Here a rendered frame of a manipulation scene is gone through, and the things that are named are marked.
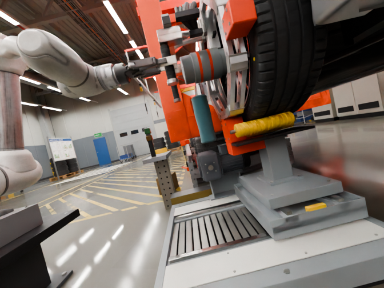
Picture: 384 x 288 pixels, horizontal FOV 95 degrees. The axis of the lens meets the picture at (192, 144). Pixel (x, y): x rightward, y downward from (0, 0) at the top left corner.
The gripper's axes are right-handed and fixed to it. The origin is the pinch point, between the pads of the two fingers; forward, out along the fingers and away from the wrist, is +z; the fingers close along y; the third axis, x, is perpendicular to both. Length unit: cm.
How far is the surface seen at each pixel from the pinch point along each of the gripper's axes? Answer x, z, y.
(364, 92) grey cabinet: -26, 422, -326
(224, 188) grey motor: -72, 18, -55
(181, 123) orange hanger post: -19, -1, -59
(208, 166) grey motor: -50, 9, -39
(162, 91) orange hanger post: 7, -9, -60
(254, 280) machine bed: -75, 9, 20
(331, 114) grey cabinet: -64, 426, -431
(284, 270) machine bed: -75, 19, 20
